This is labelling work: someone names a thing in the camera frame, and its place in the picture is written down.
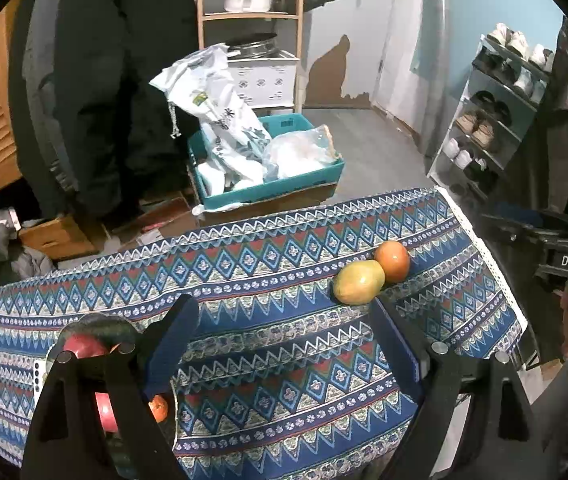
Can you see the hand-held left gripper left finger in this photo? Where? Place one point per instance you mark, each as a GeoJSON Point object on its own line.
{"type": "Point", "coordinates": [164, 355]}

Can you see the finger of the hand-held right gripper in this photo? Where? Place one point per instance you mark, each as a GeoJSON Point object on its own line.
{"type": "Point", "coordinates": [519, 227]}

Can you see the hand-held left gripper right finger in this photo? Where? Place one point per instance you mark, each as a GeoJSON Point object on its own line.
{"type": "Point", "coordinates": [394, 350]}

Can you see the green and red mango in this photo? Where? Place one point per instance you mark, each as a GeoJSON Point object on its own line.
{"type": "Point", "coordinates": [359, 282]}

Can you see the red apple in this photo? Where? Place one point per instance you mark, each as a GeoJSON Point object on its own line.
{"type": "Point", "coordinates": [81, 346]}

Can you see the orange-red tomato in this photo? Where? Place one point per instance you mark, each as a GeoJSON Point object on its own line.
{"type": "Point", "coordinates": [393, 260]}

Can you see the blue patterned tablecloth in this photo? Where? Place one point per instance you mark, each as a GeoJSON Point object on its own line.
{"type": "Point", "coordinates": [274, 310]}

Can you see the white smartphone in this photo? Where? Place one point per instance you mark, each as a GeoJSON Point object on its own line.
{"type": "Point", "coordinates": [40, 372]}

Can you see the dark shiny cloth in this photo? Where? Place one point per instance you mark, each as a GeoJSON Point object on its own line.
{"type": "Point", "coordinates": [564, 110]}

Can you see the flattened cardboard box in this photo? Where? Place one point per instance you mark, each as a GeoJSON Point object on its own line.
{"type": "Point", "coordinates": [164, 220]}

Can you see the grey shoe rack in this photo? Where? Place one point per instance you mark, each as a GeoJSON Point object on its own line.
{"type": "Point", "coordinates": [469, 95]}

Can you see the wooden box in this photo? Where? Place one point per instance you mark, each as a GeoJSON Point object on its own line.
{"type": "Point", "coordinates": [54, 240]}

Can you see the brown cardboard box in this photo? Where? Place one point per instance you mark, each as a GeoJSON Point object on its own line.
{"type": "Point", "coordinates": [289, 201]}

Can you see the rows of shoes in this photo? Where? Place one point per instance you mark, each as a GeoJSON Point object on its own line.
{"type": "Point", "coordinates": [519, 42]}

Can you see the teal cardboard box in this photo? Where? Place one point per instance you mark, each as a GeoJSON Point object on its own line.
{"type": "Point", "coordinates": [284, 185]}

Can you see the clear plastic bag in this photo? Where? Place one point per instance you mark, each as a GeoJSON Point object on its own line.
{"type": "Point", "coordinates": [299, 152]}

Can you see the white door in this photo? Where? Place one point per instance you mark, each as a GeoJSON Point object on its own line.
{"type": "Point", "coordinates": [404, 35]}

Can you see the white printed rice bag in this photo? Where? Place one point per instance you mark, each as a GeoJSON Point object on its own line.
{"type": "Point", "coordinates": [224, 120]}

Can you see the wooden shelf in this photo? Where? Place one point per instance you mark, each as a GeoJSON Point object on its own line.
{"type": "Point", "coordinates": [300, 60]}

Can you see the white storage basket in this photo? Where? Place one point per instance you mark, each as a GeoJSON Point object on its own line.
{"type": "Point", "coordinates": [264, 82]}

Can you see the black hanging coats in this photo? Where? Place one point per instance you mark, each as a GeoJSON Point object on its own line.
{"type": "Point", "coordinates": [104, 60]}

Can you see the round metal sieve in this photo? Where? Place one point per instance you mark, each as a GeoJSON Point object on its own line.
{"type": "Point", "coordinates": [254, 47]}

